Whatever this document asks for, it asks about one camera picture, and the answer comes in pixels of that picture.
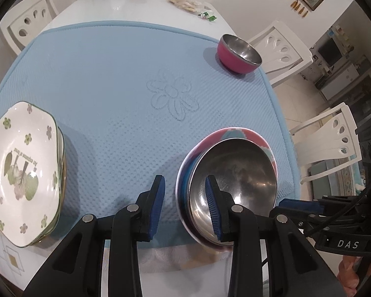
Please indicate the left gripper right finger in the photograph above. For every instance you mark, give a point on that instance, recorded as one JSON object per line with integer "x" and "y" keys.
{"x": 295, "y": 268}

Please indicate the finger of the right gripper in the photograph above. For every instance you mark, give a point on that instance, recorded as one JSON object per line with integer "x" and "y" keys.
{"x": 300, "y": 204}
{"x": 299, "y": 215}

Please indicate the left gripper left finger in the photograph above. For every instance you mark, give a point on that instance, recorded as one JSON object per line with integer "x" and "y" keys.
{"x": 74, "y": 268}

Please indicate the blue steel bowl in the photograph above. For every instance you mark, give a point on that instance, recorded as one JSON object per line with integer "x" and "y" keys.
{"x": 232, "y": 188}

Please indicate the pink cartoon melamine bowl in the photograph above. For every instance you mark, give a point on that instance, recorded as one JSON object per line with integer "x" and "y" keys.
{"x": 253, "y": 136}

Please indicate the large green-rimmed forest plate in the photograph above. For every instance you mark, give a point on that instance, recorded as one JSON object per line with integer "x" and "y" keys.
{"x": 59, "y": 139}

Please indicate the small green-rimmed forest plate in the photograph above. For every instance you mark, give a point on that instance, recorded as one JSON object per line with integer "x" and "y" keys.
{"x": 29, "y": 172}

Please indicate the magenta steel bowl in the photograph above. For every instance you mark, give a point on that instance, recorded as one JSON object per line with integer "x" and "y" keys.
{"x": 238, "y": 55}

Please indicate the round sunflower plate gold rim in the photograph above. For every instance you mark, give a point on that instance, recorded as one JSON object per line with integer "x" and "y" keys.
{"x": 52, "y": 225}

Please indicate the person right hand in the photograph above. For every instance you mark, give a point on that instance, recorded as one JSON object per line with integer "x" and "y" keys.
{"x": 347, "y": 276}

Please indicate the white chair near right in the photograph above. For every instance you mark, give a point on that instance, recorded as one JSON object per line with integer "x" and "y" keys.
{"x": 335, "y": 140}

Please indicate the white chair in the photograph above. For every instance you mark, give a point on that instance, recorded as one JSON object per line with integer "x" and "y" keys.
{"x": 25, "y": 21}
{"x": 335, "y": 140}
{"x": 284, "y": 54}

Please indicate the white chair far right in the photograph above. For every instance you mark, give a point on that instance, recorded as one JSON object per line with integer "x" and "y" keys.
{"x": 284, "y": 54}

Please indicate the blue waffle table mat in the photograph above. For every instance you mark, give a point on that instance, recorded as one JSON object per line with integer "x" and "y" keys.
{"x": 132, "y": 100}

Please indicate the green wrapped candy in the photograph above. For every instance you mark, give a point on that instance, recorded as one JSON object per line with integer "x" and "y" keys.
{"x": 207, "y": 16}

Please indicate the plastic snack bag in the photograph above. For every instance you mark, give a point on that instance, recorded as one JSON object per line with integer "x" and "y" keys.
{"x": 191, "y": 6}

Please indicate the white chair far left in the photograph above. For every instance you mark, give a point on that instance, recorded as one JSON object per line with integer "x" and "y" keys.
{"x": 25, "y": 21}

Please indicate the orange hanging wall ornament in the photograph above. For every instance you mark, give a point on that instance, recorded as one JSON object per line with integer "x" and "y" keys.
{"x": 300, "y": 8}

